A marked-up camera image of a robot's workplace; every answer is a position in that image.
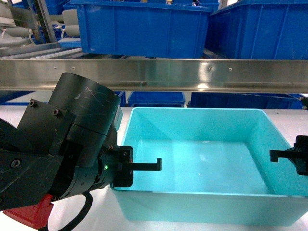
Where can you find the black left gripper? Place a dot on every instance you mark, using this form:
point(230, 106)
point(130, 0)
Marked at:
point(111, 167)

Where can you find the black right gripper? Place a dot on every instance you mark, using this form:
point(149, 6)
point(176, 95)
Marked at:
point(300, 160)

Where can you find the teal plastic bin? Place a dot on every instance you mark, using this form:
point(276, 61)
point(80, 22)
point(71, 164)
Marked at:
point(216, 168)

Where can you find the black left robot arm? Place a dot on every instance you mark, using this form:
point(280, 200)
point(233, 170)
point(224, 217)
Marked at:
point(65, 147)

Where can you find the red tag on left arm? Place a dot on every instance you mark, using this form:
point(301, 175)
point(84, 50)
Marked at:
point(34, 216)

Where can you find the large blue bin upper right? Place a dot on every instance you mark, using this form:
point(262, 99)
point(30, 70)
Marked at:
point(260, 29)

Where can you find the large blue bin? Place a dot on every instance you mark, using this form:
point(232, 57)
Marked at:
point(142, 29)
point(260, 29)

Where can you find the large blue bin upper centre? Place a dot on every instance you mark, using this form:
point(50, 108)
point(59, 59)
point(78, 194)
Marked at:
point(142, 29)

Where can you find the blue bin below rail right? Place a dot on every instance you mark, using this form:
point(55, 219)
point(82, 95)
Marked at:
point(245, 100)

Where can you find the blue bin below rail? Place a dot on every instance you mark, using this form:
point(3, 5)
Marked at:
point(245, 100)
point(156, 99)

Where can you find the blue bin below rail centre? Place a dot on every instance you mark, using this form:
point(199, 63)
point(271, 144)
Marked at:
point(156, 99)

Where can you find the stainless steel shelf rail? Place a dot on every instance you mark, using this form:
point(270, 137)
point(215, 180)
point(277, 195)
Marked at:
point(211, 75)

